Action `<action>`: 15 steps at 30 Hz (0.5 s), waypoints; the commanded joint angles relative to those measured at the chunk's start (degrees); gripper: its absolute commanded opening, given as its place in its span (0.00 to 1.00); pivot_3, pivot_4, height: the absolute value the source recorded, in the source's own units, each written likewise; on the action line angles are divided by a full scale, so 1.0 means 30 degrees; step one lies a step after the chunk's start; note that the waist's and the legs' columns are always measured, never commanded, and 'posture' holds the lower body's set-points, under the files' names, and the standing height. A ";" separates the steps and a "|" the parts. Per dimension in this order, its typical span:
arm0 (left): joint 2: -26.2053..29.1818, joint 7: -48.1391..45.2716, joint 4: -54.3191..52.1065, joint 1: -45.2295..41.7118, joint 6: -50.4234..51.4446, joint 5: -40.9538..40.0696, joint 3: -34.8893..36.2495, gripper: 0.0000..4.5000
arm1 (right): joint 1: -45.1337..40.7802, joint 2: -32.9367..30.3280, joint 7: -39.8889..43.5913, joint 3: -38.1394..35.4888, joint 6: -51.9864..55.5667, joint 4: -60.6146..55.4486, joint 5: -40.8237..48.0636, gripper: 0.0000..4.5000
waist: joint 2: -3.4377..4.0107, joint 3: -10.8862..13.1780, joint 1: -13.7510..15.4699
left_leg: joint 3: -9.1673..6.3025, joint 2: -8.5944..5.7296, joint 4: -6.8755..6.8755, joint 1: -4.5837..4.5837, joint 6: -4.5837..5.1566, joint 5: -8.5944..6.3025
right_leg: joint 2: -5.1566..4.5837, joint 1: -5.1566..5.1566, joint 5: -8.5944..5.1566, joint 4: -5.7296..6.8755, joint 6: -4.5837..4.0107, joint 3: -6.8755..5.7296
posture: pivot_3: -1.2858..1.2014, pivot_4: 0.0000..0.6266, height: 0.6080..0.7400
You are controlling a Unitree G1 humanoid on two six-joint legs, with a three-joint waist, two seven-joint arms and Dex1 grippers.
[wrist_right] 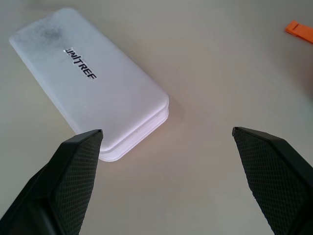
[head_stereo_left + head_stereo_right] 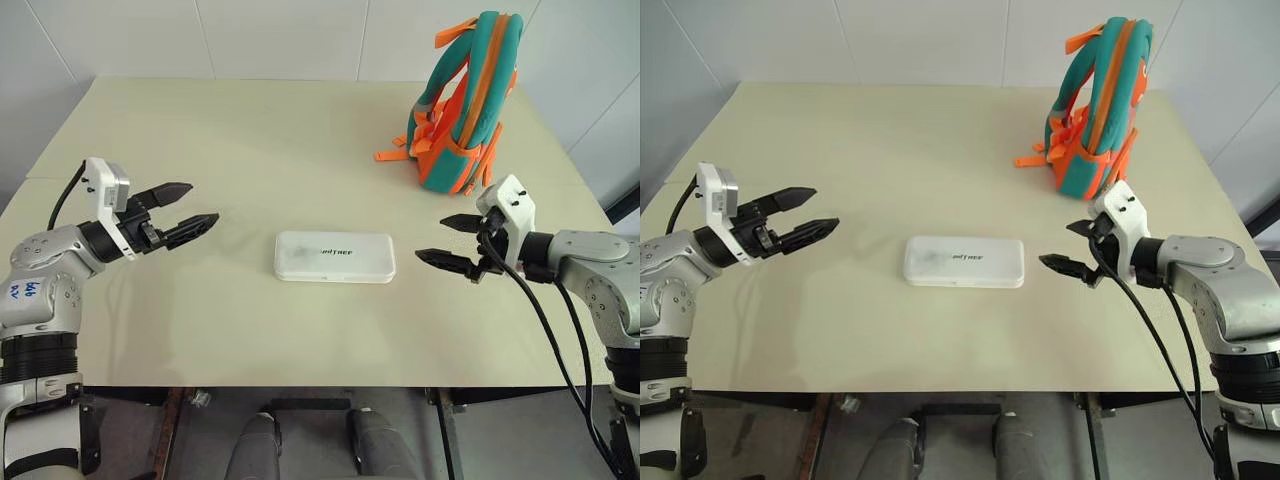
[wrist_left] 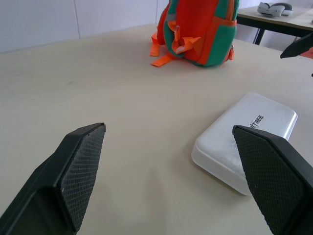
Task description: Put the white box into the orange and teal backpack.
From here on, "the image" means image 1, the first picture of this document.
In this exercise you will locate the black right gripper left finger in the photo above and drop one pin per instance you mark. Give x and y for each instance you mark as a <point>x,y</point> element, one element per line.
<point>61,186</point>

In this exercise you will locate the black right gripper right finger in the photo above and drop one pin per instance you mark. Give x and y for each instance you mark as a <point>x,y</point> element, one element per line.
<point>276,181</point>

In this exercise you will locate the white plastic box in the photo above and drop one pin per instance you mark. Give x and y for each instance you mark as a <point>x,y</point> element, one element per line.
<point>80,80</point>

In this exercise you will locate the orange plastic piece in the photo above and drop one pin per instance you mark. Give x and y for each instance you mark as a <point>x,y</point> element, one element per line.
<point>301,30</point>

